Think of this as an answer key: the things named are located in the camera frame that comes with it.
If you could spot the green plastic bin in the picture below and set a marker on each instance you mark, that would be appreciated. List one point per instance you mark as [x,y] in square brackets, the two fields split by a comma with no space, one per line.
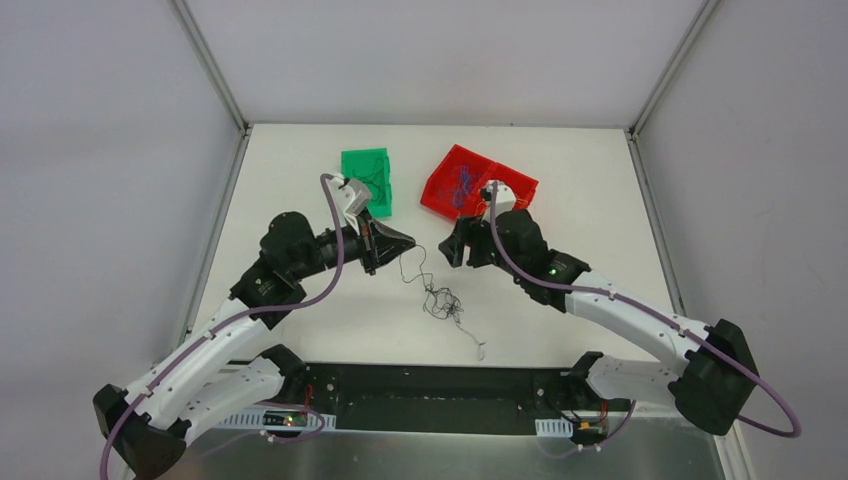
[372,167]

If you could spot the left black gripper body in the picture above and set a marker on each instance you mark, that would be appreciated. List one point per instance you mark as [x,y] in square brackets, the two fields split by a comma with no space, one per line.
[371,246]

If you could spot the red plastic double bin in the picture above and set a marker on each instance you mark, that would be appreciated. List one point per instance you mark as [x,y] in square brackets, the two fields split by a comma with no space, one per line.
[453,188]

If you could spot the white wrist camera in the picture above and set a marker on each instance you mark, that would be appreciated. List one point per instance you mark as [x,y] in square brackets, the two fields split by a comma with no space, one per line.
[498,198]
[350,195]

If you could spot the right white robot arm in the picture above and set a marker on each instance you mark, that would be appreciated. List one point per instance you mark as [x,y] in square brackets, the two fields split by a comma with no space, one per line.
[695,366]

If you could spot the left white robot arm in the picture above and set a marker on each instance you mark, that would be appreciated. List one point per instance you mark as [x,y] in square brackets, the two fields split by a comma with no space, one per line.
[151,422]

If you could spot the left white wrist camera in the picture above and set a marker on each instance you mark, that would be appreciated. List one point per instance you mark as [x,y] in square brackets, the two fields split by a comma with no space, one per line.
[350,195]

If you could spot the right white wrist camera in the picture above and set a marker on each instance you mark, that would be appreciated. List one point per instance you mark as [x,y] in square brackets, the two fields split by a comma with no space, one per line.
[498,198]

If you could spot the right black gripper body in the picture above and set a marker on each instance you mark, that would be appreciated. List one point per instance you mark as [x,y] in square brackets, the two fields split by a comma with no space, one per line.
[477,241]

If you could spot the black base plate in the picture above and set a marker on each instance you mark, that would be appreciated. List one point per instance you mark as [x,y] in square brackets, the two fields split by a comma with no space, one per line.
[441,399]

